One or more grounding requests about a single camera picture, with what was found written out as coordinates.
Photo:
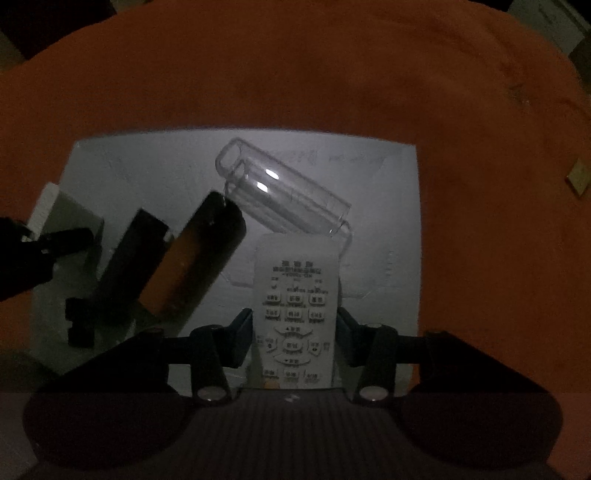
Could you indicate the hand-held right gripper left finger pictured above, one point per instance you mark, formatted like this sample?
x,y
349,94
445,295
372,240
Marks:
x,y
241,333

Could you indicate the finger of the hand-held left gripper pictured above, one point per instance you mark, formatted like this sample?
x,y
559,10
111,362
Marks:
x,y
67,241

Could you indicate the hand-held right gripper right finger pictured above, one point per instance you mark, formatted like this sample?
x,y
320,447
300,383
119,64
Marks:
x,y
346,333

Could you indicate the white box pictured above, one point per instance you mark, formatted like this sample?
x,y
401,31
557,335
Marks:
x,y
69,212

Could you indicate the white remote control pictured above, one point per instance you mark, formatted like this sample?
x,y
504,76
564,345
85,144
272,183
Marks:
x,y
295,318

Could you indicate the black case with orange lining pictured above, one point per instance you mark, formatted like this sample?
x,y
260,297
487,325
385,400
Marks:
x,y
184,258

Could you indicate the clear plastic tube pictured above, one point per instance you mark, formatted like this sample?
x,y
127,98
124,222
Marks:
x,y
281,194

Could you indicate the white flat board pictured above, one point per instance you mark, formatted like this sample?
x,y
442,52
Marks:
x,y
323,184

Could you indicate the orange blanket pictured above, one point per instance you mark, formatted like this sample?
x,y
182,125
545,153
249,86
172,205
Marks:
x,y
323,69

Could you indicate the small tan block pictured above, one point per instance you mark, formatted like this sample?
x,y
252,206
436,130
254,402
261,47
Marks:
x,y
579,180

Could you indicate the white cabinet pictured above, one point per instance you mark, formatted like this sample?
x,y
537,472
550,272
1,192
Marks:
x,y
549,21

